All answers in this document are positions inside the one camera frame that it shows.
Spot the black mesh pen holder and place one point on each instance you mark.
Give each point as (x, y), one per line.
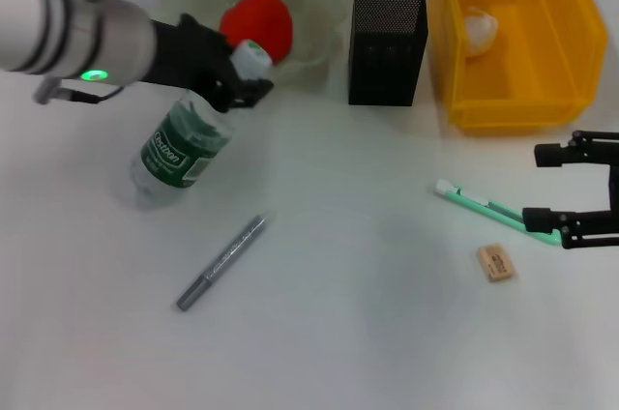
(387, 67)

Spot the yellow plastic bin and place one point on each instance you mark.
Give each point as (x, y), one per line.
(532, 81)

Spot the grey marker pen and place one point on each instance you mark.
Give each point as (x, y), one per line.
(227, 255)

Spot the red-orange fruit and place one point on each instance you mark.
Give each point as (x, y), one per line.
(266, 18)

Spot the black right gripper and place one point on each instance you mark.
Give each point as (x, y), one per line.
(613, 187)

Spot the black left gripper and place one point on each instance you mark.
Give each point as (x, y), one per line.
(188, 57)

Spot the mint green utility knife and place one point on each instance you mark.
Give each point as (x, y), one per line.
(464, 199)

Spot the green label water bottle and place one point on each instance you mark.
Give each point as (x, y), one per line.
(179, 154)

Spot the white paper ball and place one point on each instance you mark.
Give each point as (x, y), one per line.
(481, 33)

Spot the pale green glass fruit bowl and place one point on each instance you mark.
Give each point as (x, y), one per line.
(309, 8)

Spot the beige eraser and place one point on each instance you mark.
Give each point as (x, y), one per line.
(495, 262)

